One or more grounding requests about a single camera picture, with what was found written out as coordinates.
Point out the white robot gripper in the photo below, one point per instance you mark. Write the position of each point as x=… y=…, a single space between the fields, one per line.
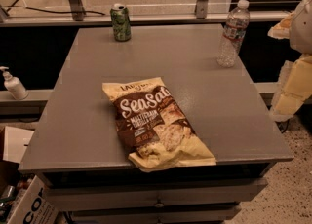
x=302 y=28

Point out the brown sea salt chip bag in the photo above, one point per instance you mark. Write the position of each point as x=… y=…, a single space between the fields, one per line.
x=151 y=123

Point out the clear plastic water bottle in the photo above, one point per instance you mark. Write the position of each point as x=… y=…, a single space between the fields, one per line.
x=233 y=34

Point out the white pump dispenser bottle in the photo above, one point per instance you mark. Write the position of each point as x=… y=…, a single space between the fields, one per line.
x=13 y=85

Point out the green soda can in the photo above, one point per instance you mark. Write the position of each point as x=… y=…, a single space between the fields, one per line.
x=120 y=22

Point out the upper drawer round knob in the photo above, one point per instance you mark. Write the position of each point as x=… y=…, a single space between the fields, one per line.
x=159 y=204

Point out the grey drawer cabinet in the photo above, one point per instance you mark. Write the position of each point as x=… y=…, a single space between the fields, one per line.
x=76 y=151

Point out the white cardboard box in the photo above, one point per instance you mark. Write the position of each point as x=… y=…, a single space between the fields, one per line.
x=21 y=195

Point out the metal railing frame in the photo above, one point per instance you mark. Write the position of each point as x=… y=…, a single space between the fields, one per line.
x=146 y=10

